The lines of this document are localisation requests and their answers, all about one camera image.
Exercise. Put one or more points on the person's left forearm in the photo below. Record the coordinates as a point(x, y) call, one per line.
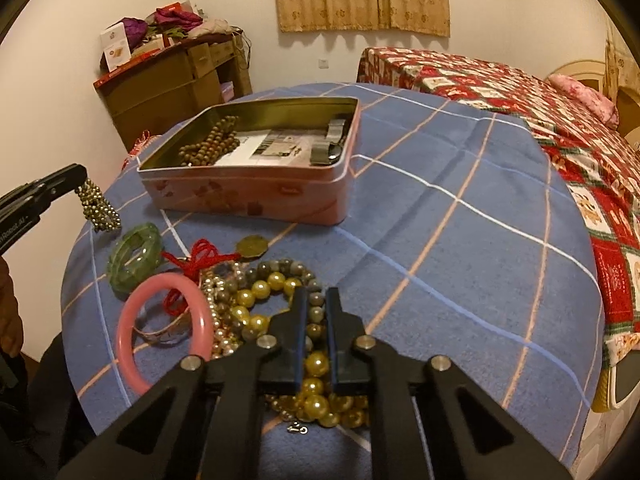
point(9, 310)

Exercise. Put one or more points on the pink fringed cloth bundle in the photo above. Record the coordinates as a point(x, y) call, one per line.
point(137, 150)

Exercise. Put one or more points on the thin silver bangle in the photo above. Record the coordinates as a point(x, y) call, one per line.
point(160, 336)

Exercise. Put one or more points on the black wristwatch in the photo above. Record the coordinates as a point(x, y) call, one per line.
point(327, 152)

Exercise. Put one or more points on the dark cloth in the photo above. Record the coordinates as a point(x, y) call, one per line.
point(45, 420)

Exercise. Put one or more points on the cream headboard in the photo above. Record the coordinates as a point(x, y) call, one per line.
point(582, 67)

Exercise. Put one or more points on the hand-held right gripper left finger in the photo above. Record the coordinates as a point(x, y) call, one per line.
point(299, 342)

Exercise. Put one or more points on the wooden desk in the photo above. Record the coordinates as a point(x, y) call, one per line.
point(150, 95)

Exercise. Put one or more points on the pink tin box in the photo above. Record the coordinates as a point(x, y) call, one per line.
point(240, 195)

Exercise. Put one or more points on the pink bangle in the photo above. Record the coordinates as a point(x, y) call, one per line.
point(125, 330)

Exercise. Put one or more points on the bed with red quilt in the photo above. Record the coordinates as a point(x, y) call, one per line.
point(590, 170)

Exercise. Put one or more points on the green jade bangle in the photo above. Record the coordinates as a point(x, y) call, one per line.
point(120, 272)

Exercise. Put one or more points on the beige cloth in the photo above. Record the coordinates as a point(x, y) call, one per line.
point(210, 29)

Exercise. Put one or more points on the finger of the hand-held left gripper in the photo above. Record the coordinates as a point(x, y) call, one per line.
point(72, 177)
point(25, 202)

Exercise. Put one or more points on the printed paper sheet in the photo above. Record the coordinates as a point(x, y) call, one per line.
point(275, 147)

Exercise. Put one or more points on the magenta cloth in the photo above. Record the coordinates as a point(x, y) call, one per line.
point(177, 20)

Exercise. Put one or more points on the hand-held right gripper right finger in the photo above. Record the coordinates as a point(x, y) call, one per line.
point(334, 345)

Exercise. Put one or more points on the pink pillow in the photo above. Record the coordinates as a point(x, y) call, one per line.
point(585, 95)

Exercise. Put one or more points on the small metal clasp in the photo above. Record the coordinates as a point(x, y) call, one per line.
point(296, 428)

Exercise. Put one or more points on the purple cloth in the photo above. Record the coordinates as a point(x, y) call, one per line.
point(135, 32)

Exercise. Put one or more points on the beige side curtain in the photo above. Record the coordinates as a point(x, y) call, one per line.
point(620, 65)

